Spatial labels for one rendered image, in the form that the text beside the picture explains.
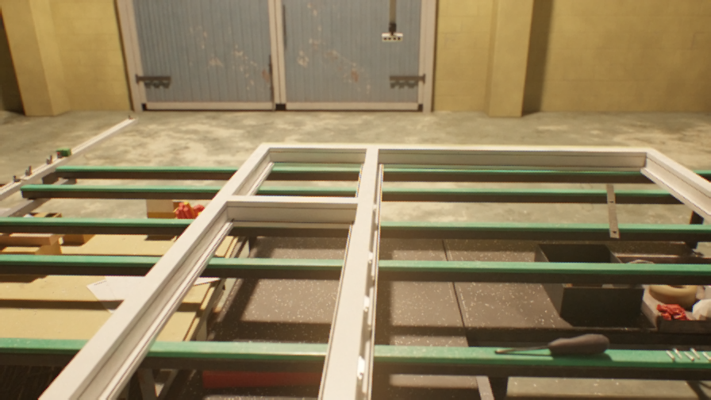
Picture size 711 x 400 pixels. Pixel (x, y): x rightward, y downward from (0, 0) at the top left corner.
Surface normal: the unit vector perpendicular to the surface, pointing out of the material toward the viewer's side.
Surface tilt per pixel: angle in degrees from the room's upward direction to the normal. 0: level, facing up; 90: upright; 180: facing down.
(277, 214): 90
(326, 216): 90
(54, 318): 0
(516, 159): 90
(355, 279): 0
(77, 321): 0
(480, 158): 90
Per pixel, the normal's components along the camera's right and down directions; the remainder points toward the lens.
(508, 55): -0.04, 0.36
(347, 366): 0.00, -0.93
